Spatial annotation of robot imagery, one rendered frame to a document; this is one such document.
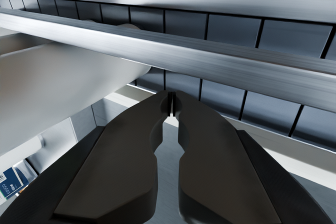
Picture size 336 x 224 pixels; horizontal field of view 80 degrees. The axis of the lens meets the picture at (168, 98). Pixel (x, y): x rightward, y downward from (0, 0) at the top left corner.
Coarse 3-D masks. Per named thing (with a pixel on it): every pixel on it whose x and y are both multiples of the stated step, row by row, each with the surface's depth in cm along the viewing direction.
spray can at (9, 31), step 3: (18, 9) 28; (21, 9) 28; (0, 27) 25; (0, 30) 25; (3, 30) 25; (6, 30) 26; (9, 30) 26; (12, 30) 26; (0, 33) 25; (3, 33) 25; (6, 33) 26; (9, 33) 26; (12, 33) 26
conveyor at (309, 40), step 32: (0, 0) 31; (32, 0) 26; (64, 0) 23; (160, 32) 18; (192, 32) 16; (224, 32) 15; (256, 32) 14; (288, 32) 13; (320, 32) 12; (192, 96) 19; (224, 96) 17; (256, 96) 16; (288, 128) 15; (320, 128) 14
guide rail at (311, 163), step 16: (112, 96) 20; (128, 96) 19; (144, 96) 19; (240, 128) 15; (256, 128) 15; (272, 144) 13; (288, 144) 13; (304, 144) 13; (288, 160) 13; (304, 160) 12; (320, 160) 12; (304, 176) 13; (320, 176) 12
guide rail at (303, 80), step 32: (32, 32) 13; (64, 32) 11; (96, 32) 10; (128, 32) 10; (160, 64) 9; (192, 64) 8; (224, 64) 7; (256, 64) 7; (288, 64) 6; (320, 64) 6; (288, 96) 6; (320, 96) 6
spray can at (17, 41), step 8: (0, 40) 15; (8, 40) 15; (16, 40) 15; (24, 40) 15; (32, 40) 16; (40, 40) 16; (48, 40) 17; (0, 48) 14; (8, 48) 14; (16, 48) 15; (24, 48) 15
